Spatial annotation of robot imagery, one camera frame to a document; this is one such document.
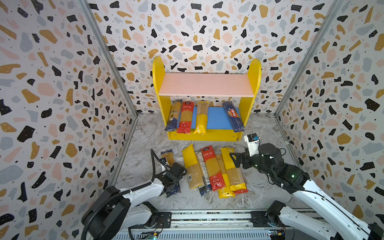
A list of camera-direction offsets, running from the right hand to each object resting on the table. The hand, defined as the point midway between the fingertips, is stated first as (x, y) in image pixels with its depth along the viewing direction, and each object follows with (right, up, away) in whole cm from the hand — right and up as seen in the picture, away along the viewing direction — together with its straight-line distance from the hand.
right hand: (235, 149), depth 69 cm
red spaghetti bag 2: (+5, -24, +12) cm, 28 cm away
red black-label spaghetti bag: (-26, +11, +22) cm, 36 cm away
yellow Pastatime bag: (+3, -17, +14) cm, 22 cm away
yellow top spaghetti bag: (-20, -17, +16) cm, 31 cm away
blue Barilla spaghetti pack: (+5, +17, +26) cm, 32 cm away
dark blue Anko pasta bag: (-34, +15, +25) cm, 45 cm away
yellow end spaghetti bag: (-3, -25, +11) cm, 27 cm away
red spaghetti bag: (-8, -17, +15) cm, 24 cm away
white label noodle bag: (-15, -24, +12) cm, 31 cm away
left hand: (-32, -16, +19) cm, 40 cm away
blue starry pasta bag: (-37, -8, +26) cm, 46 cm away
